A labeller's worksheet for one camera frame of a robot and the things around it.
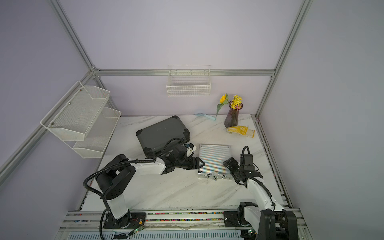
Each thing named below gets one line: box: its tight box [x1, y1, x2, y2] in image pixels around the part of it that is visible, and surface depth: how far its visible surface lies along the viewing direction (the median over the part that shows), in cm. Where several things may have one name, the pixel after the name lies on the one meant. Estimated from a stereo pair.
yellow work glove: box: [226, 125, 256, 138], surface depth 111 cm
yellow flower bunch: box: [230, 95, 243, 111], surface depth 98 cm
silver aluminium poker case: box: [198, 143, 232, 181], surface depth 92 cm
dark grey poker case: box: [136, 115, 191, 158], surface depth 103 cm
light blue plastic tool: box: [193, 113, 217, 121], surface depth 124 cm
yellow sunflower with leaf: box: [216, 93, 230, 116], surface depth 98 cm
